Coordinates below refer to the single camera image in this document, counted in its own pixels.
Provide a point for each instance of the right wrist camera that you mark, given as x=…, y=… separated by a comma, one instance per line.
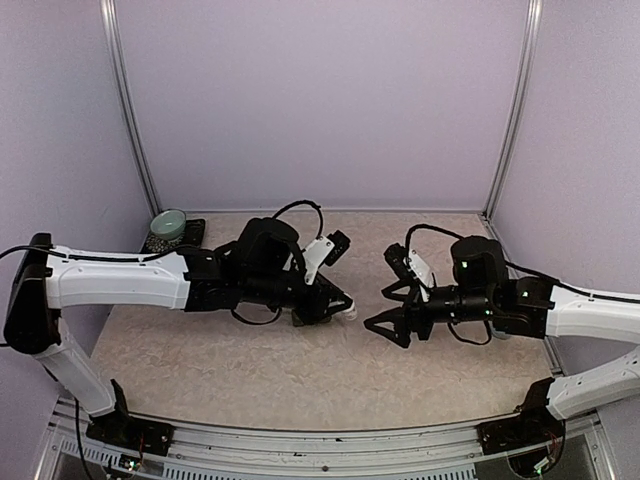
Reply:
x=409, y=265

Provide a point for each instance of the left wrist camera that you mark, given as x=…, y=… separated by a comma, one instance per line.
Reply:
x=324, y=250

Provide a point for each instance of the green pill organizer box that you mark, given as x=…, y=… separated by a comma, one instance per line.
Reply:
x=297, y=321

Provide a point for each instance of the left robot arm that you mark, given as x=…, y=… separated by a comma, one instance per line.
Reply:
x=264, y=266

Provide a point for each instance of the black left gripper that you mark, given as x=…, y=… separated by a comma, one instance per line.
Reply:
x=323, y=295

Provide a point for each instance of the light blue mug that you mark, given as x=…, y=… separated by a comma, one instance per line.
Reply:
x=498, y=334

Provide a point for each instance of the aluminium front rail frame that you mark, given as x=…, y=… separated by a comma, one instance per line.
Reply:
x=201, y=450

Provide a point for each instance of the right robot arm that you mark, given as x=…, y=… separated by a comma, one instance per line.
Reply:
x=534, y=306

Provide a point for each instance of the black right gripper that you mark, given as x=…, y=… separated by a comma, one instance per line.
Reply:
x=413, y=306

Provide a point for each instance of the light green ceramic bowl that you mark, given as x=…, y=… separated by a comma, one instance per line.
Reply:
x=168, y=225

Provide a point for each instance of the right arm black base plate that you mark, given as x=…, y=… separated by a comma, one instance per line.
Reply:
x=517, y=432

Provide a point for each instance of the right aluminium corner post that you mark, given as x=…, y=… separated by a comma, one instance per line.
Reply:
x=525, y=66

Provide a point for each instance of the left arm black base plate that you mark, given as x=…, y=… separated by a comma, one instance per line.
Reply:
x=136, y=434

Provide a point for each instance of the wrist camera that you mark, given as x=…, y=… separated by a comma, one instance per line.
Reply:
x=324, y=250
x=409, y=265

